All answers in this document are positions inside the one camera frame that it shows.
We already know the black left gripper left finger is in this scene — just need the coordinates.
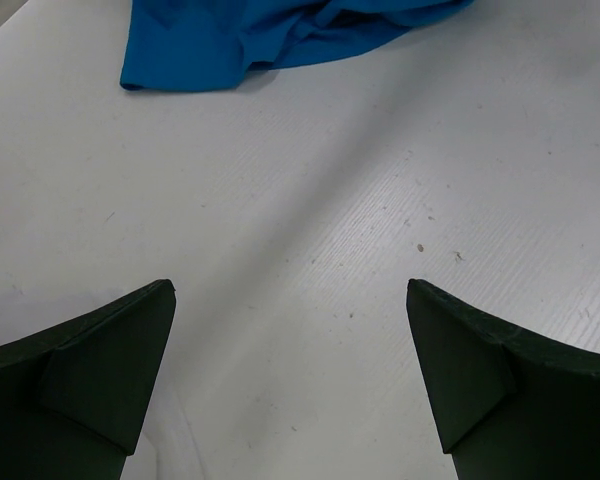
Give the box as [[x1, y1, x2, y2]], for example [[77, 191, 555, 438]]
[[0, 279, 175, 479]]

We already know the blue t shirt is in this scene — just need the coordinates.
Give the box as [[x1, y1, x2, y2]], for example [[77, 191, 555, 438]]
[[120, 0, 468, 92]]

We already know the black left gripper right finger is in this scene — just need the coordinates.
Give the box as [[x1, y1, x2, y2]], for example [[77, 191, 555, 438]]
[[406, 279, 600, 479]]

